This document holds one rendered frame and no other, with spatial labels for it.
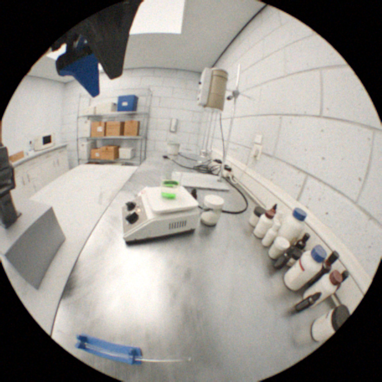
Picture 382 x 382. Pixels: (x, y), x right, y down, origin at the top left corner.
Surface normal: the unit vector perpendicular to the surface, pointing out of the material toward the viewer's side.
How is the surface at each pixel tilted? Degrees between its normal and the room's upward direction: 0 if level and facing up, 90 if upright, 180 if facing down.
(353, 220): 90
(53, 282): 0
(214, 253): 0
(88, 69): 84
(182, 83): 90
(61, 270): 0
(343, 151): 90
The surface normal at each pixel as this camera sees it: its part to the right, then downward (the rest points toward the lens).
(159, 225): 0.44, 0.44
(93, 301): 0.15, -0.89
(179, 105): 0.11, 0.44
